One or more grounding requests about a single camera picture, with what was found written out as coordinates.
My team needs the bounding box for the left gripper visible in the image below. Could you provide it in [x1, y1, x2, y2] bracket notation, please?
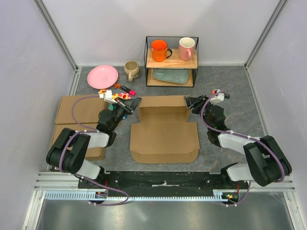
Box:
[111, 98, 142, 132]

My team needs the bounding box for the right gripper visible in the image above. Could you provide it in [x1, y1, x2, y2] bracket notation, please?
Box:
[183, 95, 213, 131]

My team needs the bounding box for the brown cardboard box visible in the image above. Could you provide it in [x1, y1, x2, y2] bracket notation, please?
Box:
[130, 95, 200, 163]

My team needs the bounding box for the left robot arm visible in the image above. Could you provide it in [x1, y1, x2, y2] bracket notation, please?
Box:
[46, 95, 142, 188]

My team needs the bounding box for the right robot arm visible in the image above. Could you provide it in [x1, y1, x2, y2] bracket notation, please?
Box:
[184, 90, 292, 189]

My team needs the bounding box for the folded flat cardboard box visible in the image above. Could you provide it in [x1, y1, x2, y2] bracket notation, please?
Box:
[51, 95, 108, 144]

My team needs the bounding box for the pink highlighter marker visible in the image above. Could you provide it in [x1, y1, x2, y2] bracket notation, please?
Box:
[121, 85, 136, 96]

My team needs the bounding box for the pink petal smiley toy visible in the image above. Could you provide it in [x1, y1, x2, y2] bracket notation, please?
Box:
[112, 92, 131, 100]

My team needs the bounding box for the green ceramic tray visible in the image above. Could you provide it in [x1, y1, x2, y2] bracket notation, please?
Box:
[153, 69, 189, 84]

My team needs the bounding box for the yellow red smiley toy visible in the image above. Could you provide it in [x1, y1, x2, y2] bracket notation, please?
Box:
[98, 89, 106, 94]

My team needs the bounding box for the beige ceramic mug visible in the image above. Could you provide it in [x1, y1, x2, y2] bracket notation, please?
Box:
[124, 61, 140, 82]

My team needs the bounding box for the pink plastic plate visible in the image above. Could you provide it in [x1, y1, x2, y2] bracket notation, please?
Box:
[87, 65, 118, 90]

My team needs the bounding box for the pink ceramic mug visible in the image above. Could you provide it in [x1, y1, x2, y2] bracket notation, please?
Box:
[179, 37, 196, 61]

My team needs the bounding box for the orange enamel mug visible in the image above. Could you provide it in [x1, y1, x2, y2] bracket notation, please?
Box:
[151, 39, 173, 62]

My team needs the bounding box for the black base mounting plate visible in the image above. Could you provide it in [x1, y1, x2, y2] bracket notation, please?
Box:
[78, 171, 248, 191]

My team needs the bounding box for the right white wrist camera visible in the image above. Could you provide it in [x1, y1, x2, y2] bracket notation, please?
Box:
[210, 89, 225, 104]

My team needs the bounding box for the black wire shelf rack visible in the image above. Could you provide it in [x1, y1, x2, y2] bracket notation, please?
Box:
[144, 36, 199, 87]

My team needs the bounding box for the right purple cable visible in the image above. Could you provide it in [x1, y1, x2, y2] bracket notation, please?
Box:
[200, 90, 287, 184]

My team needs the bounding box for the purple cable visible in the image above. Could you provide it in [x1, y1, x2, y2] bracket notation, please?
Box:
[58, 94, 104, 173]
[200, 90, 287, 184]

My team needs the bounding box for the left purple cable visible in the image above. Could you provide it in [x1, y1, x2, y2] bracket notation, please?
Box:
[58, 94, 104, 173]

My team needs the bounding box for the grey slotted cable duct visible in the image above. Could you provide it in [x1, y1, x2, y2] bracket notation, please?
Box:
[45, 189, 228, 202]

